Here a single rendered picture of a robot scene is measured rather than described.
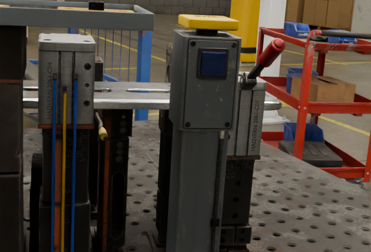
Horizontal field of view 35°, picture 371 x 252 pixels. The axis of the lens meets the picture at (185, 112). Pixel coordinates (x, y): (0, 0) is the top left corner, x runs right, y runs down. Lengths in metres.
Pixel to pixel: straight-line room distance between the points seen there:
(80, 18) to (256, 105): 0.36
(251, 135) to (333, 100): 2.32
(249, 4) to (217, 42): 7.38
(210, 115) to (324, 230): 0.65
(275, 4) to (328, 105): 1.95
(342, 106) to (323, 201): 1.77
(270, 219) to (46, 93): 0.66
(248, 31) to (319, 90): 5.01
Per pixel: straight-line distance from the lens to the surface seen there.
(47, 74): 0.82
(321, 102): 3.12
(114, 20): 0.62
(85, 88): 0.82
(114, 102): 0.95
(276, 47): 0.76
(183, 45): 0.68
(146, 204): 1.34
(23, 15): 0.62
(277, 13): 4.97
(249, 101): 0.88
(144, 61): 3.11
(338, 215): 1.39
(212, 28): 0.68
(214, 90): 0.69
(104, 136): 0.76
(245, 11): 8.06
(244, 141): 0.89
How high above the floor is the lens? 1.21
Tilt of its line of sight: 14 degrees down
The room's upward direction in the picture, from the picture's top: 4 degrees clockwise
